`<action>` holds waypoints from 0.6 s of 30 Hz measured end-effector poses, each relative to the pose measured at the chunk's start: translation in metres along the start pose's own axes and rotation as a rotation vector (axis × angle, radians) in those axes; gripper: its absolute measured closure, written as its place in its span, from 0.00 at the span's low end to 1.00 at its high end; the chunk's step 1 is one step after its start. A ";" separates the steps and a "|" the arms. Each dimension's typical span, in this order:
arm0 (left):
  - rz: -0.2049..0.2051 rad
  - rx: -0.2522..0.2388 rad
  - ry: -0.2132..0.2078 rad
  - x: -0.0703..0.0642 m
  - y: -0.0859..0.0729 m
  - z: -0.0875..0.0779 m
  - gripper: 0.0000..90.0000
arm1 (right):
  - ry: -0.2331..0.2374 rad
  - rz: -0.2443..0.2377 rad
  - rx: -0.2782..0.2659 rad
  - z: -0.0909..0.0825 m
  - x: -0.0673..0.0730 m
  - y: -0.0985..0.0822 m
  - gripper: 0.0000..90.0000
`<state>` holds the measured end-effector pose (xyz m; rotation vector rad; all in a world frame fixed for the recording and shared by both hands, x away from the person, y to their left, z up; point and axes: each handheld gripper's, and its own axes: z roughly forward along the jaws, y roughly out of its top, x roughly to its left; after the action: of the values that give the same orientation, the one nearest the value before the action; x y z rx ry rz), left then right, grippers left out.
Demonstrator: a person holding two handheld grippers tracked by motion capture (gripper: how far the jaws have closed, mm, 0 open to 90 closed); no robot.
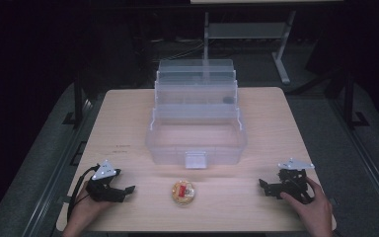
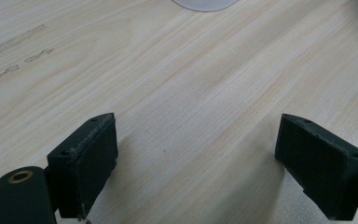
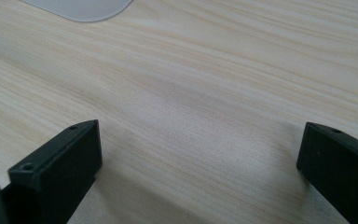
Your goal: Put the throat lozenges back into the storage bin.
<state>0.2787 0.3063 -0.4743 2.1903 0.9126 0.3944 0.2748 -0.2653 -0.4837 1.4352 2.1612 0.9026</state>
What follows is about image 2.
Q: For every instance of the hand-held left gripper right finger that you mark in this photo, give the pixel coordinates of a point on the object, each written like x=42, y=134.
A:
x=320, y=168

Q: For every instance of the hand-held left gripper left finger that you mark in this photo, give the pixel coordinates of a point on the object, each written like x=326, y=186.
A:
x=80, y=168

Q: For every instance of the grey round plate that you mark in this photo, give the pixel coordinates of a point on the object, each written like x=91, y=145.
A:
x=205, y=4

